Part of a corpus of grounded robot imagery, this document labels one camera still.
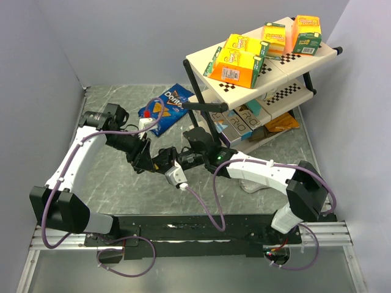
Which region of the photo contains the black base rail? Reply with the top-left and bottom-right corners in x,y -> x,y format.
84,214 -> 302,260

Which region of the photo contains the rear yellow carton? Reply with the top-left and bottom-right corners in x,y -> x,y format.
224,34 -> 270,56

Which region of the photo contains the teal box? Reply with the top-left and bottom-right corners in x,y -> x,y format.
245,99 -> 262,116

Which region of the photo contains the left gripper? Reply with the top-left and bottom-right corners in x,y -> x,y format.
105,129 -> 156,172

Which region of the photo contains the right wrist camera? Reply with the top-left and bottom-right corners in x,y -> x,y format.
164,161 -> 189,190

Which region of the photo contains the small yellow green carton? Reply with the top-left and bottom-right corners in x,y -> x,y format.
261,22 -> 286,58

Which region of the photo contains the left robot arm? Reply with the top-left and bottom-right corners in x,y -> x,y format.
29,103 -> 150,245

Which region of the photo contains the front orange yellow carton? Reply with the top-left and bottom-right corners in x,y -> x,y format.
203,46 -> 265,89

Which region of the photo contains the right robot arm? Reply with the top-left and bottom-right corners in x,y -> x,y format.
133,127 -> 332,243

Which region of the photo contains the tall orange green carton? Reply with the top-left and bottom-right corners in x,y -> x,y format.
291,15 -> 322,56

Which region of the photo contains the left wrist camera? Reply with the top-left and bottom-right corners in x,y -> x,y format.
138,110 -> 157,138

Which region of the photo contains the blue Doritos chip bag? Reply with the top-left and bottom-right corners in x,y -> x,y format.
151,84 -> 194,137

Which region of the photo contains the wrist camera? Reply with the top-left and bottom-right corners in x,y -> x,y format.
164,161 -> 189,190
138,110 -> 157,138

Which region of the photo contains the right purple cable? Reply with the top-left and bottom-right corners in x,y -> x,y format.
186,158 -> 337,271

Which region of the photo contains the black frame beige shelf rack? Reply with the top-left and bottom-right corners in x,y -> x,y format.
182,15 -> 343,153

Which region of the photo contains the orange flat packet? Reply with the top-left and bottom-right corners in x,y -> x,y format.
265,112 -> 299,132

